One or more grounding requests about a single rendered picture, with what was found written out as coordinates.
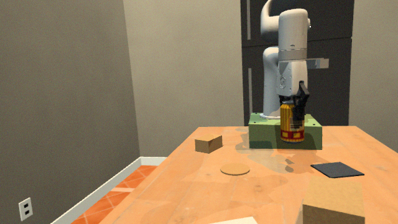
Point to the yellow and red drink can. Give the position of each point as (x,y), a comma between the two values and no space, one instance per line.
(291,132)

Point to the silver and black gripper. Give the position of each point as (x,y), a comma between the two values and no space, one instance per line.
(292,79)

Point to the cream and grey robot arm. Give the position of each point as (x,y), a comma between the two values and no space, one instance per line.
(291,28)

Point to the dark grey square slate coaster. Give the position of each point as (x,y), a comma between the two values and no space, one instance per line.
(336,170)

